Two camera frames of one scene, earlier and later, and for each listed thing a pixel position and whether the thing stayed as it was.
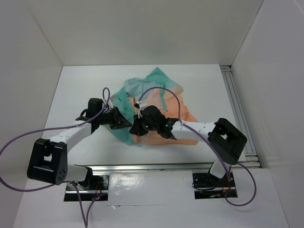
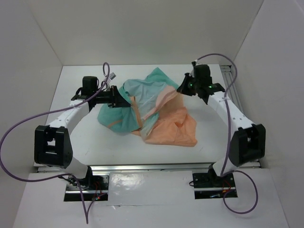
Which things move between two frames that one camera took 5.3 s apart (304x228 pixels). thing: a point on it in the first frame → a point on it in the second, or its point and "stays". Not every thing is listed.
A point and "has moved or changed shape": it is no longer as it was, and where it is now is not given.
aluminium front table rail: (150, 166) stays
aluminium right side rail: (250, 159) stays
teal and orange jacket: (152, 104) has moved or changed shape
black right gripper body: (143, 125) → (189, 87)
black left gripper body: (115, 122) → (109, 97)
